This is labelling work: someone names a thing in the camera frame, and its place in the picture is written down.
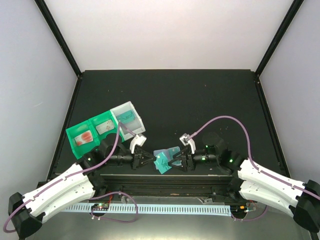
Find teal card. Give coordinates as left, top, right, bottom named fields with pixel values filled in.
left=153, top=152, right=172, bottom=175
left=116, top=110, right=136, bottom=125

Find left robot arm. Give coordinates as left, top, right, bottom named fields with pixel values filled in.
left=6, top=133, right=156, bottom=239

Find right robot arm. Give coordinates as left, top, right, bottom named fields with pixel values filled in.
left=173, top=132, right=320, bottom=233

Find teal card in white bin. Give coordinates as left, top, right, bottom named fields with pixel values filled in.
left=116, top=110, right=136, bottom=125

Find white card in green bin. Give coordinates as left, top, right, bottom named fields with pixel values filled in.
left=95, top=119, right=115, bottom=135

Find red white card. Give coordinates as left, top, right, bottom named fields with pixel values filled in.
left=72, top=130, right=96, bottom=147

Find white translucent bin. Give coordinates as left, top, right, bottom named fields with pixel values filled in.
left=110, top=101, right=146, bottom=141

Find green plastic bin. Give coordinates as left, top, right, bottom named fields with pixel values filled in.
left=66, top=110, right=118, bottom=160

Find left circuit board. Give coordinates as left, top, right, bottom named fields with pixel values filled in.
left=91, top=203, right=109, bottom=211

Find circuit board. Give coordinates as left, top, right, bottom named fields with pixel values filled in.
left=91, top=203, right=109, bottom=211
left=230, top=203, right=254, bottom=213

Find right circuit board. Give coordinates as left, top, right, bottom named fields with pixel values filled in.
left=230, top=203, right=254, bottom=213

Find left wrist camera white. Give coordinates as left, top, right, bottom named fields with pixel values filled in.
left=129, top=133, right=147, bottom=154

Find black aluminium rail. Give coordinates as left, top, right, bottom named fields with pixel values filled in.
left=103, top=174, right=232, bottom=197

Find white slotted cable duct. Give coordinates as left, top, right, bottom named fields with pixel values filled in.
left=64, top=202, right=232, bottom=217

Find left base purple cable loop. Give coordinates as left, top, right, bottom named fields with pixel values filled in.
left=90, top=191, right=141, bottom=223

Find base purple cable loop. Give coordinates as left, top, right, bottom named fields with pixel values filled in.
left=90, top=191, right=141, bottom=223
left=231, top=206, right=270, bottom=223

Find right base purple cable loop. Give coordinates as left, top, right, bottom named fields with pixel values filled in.
left=231, top=206, right=270, bottom=223

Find left black frame post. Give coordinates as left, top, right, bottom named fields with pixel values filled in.
left=34, top=0, right=82, bottom=77

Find black frame post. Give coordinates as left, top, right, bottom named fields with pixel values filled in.
left=34, top=0, right=82, bottom=77
left=255, top=0, right=304, bottom=77

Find right black frame post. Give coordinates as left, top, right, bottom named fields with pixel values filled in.
left=255, top=0, right=304, bottom=77

